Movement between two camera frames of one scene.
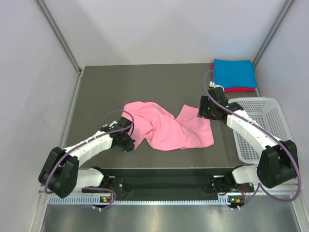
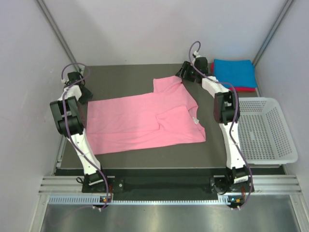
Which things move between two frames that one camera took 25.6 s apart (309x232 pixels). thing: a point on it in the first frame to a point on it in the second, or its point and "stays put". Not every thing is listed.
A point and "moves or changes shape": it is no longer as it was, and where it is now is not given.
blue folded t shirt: (234, 73) stays put
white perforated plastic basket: (266, 111) stays put
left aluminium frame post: (55, 24) stays put
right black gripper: (202, 112) to (186, 67)
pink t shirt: (188, 130) moves or changes shape
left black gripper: (129, 146) to (88, 95)
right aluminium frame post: (286, 9) stays put
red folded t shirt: (235, 89) stays put
